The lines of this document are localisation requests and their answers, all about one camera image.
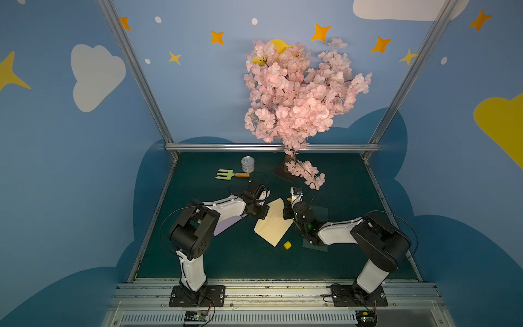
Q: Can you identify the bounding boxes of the purple envelope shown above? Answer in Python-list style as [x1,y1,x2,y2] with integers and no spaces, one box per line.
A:
[213,215,243,237]

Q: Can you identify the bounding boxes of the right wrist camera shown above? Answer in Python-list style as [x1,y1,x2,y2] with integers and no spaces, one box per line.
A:
[290,187,304,206]

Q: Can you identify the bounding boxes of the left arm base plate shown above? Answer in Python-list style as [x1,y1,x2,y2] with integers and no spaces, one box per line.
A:
[168,284,226,307]

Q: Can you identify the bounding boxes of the right aluminium frame post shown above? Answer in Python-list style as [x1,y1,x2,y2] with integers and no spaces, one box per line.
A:
[369,0,459,147]

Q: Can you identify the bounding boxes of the green toy garden fork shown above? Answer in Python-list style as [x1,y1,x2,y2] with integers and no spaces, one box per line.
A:
[215,169,250,181]

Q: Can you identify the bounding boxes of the controller board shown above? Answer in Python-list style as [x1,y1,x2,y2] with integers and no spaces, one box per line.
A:
[183,311,210,326]
[355,311,377,327]

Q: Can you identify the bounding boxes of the aluminium mounting rail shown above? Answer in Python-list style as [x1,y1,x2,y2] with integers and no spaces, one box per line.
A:
[102,279,454,326]

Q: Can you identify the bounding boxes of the silver tin can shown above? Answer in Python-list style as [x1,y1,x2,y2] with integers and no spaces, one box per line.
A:
[241,156,256,173]

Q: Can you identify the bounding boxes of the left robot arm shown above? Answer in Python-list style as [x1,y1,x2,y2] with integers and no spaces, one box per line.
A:
[168,181,270,307]

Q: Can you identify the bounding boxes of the cream yellow envelope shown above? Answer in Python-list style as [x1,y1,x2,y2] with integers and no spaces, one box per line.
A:
[254,198,294,247]

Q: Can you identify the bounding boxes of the left controller board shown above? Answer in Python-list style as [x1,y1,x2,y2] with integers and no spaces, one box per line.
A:
[183,311,210,326]

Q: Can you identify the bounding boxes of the pink cherry blossom tree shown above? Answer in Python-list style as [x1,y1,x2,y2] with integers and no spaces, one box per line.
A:
[244,41,372,190]

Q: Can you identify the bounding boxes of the dark green envelope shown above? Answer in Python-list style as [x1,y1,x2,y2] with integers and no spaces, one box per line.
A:
[302,206,328,253]

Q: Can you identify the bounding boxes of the right controller board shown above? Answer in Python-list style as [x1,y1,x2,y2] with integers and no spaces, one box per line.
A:
[355,311,377,327]

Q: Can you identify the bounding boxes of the aluminium frame post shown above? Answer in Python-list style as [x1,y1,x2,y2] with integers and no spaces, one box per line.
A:
[369,0,459,147]
[98,0,174,147]

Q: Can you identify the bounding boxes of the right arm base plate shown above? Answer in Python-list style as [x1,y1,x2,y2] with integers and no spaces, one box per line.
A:
[330,283,388,308]

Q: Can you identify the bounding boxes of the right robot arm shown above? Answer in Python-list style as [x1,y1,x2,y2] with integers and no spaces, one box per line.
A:
[283,200,412,306]

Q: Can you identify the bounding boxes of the left aluminium frame post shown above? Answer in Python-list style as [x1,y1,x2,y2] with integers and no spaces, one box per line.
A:
[98,0,174,147]

